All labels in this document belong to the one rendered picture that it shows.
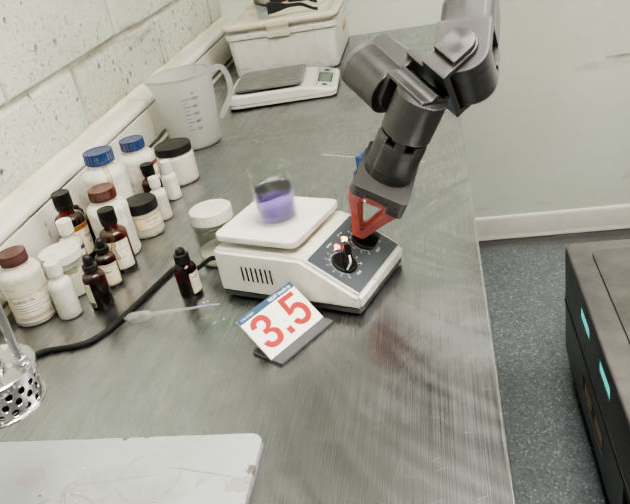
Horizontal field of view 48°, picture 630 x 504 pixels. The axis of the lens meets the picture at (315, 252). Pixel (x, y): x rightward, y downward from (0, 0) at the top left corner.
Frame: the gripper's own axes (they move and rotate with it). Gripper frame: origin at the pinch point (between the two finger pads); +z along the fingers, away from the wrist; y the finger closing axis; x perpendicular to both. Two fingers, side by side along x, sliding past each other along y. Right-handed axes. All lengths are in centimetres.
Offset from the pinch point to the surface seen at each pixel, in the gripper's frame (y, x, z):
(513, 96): -143, 32, 38
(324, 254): 5.4, -3.0, 1.5
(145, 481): 37.4, -9.9, 7.0
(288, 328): 14.4, -3.5, 6.0
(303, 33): -102, -30, 26
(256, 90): -77, -33, 32
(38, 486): 39.3, -18.9, 11.8
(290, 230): 4.0, -7.9, 1.3
